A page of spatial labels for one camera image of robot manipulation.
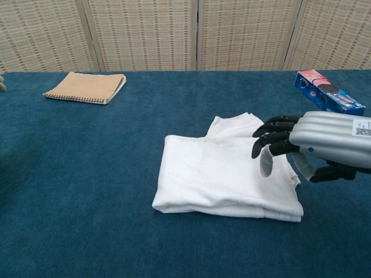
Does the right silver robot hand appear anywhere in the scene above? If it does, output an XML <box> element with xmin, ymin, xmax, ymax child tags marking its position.
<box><xmin>251</xmin><ymin>111</ymin><xmax>371</xmax><ymax>183</ymax></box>

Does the white t-shirt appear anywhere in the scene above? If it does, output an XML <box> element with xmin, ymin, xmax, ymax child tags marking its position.
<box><xmin>151</xmin><ymin>113</ymin><xmax>304</xmax><ymax>223</ymax></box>

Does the blue cookie box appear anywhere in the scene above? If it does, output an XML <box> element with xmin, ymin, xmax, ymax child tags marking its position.
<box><xmin>294</xmin><ymin>69</ymin><xmax>366</xmax><ymax>116</ymax></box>

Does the tan spiral notebook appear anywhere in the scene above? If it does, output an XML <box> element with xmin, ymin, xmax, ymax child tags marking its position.
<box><xmin>42</xmin><ymin>72</ymin><xmax>127</xmax><ymax>106</ymax></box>

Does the woven bamboo folding screen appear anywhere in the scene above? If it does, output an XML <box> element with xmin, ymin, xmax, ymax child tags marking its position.
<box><xmin>0</xmin><ymin>0</ymin><xmax>371</xmax><ymax>74</ymax></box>

